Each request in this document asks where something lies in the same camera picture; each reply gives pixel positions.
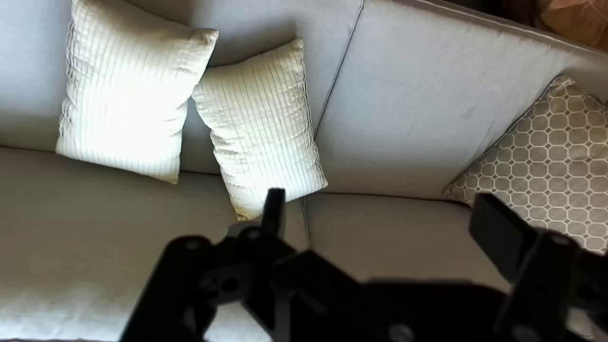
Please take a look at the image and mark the grey fabric couch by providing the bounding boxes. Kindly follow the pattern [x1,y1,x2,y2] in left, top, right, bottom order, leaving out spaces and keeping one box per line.
[0,0,608,342]

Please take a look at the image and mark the cream striped cushion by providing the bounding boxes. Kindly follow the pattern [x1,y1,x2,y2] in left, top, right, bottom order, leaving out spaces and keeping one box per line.
[53,0,220,187]
[190,37,330,223]

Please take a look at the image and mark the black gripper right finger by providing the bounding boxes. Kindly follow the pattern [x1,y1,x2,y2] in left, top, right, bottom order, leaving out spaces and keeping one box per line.
[467,192,608,342]

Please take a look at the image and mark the grey lattice patterned cushion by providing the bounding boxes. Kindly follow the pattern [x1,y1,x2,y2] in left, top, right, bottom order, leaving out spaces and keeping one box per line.
[442,75,608,255]

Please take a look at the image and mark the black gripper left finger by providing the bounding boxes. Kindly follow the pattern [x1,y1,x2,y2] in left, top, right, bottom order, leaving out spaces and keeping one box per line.
[119,187,300,342]

